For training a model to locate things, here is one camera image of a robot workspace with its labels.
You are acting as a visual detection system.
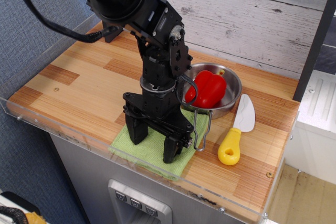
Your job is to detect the clear acrylic table guard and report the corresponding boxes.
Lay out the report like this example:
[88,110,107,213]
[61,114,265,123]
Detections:
[1,8,298,223]

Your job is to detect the grey cabinet with dispenser panel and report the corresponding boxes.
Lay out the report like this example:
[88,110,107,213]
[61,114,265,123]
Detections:
[51,135,241,223]

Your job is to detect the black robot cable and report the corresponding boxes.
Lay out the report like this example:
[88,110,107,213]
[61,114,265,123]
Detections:
[10,0,119,44]

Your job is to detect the steel pan with wire handle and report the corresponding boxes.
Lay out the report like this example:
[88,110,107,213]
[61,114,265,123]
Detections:
[182,62,242,151]

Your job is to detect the green table cloth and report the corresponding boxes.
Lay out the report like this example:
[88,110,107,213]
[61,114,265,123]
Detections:
[109,125,196,181]

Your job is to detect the red toy bell pepper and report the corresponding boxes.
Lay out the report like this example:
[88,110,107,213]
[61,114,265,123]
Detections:
[184,69,227,109]

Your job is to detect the black and yellow object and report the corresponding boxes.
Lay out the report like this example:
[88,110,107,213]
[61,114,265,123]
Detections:
[1,191,48,224]

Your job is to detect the toy knife yellow handle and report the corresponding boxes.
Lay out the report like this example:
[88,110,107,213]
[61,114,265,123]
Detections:
[217,94,256,166]

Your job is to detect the dark upright post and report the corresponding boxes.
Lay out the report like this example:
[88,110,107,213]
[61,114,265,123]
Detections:
[102,22,123,43]
[292,0,335,102]

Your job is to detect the white ribbed appliance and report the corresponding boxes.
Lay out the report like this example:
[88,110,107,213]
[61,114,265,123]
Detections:
[284,70,335,184]

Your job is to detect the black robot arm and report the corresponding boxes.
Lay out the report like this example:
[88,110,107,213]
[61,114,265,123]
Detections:
[87,0,194,163]

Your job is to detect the dark right upright post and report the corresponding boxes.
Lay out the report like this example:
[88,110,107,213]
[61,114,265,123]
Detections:
[292,0,335,102]

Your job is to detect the dark left upright post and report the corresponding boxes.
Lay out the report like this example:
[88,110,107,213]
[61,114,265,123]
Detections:
[102,22,123,43]

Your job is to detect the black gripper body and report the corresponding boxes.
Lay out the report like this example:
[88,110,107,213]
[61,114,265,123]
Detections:
[123,91,194,148]

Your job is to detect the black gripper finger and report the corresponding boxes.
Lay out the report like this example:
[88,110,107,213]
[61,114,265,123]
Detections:
[125,114,148,145]
[163,135,184,164]

